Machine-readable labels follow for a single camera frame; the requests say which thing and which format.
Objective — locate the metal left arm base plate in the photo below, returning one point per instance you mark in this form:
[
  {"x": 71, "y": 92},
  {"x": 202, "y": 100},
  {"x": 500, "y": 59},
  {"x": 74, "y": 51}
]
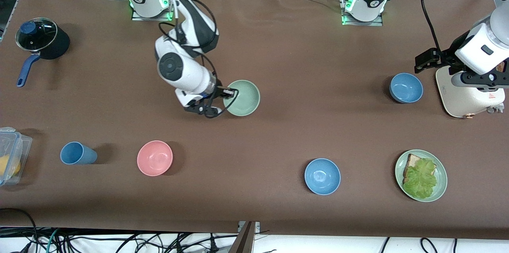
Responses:
[{"x": 377, "y": 23}]

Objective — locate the green lettuce leaf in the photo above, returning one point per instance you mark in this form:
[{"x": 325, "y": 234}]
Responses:
[{"x": 419, "y": 179}]

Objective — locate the yellow fruit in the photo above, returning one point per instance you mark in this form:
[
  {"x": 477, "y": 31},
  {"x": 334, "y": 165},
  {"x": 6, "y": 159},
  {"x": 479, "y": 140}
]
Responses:
[{"x": 8, "y": 165}]

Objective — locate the aluminium frame strut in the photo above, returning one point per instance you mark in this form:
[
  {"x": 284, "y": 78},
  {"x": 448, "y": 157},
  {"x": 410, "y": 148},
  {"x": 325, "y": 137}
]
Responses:
[{"x": 244, "y": 241}]

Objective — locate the bread slice under lettuce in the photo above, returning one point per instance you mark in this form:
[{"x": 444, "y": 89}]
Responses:
[{"x": 412, "y": 160}]

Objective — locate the brown table cover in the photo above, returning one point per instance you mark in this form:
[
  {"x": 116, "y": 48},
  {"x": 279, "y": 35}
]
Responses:
[{"x": 254, "y": 145}]

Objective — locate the cream white toaster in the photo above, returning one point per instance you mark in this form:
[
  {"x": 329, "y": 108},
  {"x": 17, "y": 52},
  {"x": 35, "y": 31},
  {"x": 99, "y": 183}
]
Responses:
[{"x": 465, "y": 102}]

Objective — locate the green plate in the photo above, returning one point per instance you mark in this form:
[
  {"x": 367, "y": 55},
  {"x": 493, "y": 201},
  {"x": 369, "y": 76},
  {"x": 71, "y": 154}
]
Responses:
[{"x": 442, "y": 181}]

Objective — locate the blue cup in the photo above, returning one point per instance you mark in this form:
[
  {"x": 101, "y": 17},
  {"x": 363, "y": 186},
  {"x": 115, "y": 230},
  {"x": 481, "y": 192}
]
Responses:
[{"x": 77, "y": 154}]

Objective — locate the green bowl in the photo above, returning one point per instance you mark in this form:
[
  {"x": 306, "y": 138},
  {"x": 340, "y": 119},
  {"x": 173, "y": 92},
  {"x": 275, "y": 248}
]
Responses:
[{"x": 246, "y": 100}]

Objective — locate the blue bowl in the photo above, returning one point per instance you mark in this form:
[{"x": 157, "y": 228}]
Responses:
[
  {"x": 322, "y": 176},
  {"x": 405, "y": 88}
]

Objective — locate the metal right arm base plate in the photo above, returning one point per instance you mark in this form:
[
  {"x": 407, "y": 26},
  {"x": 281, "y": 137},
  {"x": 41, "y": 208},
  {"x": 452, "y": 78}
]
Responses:
[{"x": 137, "y": 18}]

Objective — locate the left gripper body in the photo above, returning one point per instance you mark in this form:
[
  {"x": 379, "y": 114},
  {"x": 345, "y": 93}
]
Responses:
[{"x": 446, "y": 56}]

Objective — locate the pink bowl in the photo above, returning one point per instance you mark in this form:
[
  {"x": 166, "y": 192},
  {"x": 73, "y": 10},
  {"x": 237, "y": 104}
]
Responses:
[{"x": 155, "y": 158}]

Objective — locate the brown toast slice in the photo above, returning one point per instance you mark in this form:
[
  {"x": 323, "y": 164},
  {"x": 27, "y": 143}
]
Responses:
[{"x": 502, "y": 67}]

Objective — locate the clear plastic container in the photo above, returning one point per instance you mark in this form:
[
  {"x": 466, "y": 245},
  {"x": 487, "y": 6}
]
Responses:
[{"x": 24, "y": 145}]

